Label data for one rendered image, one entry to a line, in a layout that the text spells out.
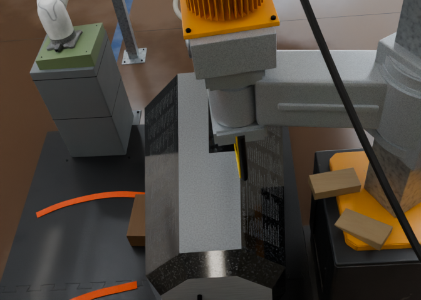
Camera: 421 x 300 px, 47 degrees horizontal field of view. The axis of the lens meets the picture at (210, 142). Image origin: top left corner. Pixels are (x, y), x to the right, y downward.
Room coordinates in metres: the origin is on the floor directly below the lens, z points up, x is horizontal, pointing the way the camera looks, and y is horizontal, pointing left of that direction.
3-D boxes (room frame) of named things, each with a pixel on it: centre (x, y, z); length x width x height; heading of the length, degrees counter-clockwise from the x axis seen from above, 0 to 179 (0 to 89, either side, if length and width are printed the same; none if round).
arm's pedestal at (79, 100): (2.52, 0.77, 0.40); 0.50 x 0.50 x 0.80; 81
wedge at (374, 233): (0.98, -0.55, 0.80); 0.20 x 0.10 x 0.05; 44
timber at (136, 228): (1.68, 0.49, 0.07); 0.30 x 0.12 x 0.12; 168
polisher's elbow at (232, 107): (1.30, -0.12, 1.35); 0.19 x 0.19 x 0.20
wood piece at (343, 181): (1.21, -0.50, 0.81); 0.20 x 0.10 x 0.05; 91
